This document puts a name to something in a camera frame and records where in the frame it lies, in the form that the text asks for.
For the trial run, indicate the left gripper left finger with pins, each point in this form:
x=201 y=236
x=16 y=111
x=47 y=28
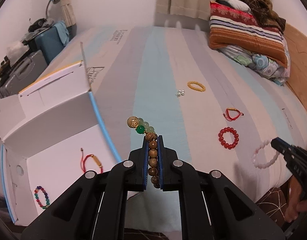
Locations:
x=94 y=206

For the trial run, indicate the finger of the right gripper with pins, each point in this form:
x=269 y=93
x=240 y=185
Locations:
x=282 y=147

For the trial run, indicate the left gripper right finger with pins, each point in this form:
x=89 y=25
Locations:
x=211 y=206

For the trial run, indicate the white pearl earrings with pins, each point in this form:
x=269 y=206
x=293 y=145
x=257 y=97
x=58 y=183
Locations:
x=180 y=93

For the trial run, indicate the person's right hand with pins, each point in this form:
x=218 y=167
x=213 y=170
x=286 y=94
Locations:
x=295 y=205

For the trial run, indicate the floral folded quilt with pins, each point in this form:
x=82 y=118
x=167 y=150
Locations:
x=259 y=63

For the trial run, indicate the white cardboard box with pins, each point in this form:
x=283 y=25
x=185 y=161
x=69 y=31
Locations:
x=46 y=127

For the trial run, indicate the striped orange pillow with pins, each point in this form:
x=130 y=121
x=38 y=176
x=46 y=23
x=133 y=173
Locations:
x=229 y=26

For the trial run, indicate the striped bed sheet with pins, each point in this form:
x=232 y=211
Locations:
x=226 y=113

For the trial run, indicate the brown blanket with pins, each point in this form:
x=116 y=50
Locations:
x=264 y=14

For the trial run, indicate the grey suitcase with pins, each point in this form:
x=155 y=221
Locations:
x=24 y=74

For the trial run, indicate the teal suitcase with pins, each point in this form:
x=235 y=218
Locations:
x=49 y=43

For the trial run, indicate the light blue cloth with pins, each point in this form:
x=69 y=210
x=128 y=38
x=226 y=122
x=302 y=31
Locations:
x=63 y=32

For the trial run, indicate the wooden bed frame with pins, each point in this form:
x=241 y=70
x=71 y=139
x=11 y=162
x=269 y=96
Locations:
x=297 y=45

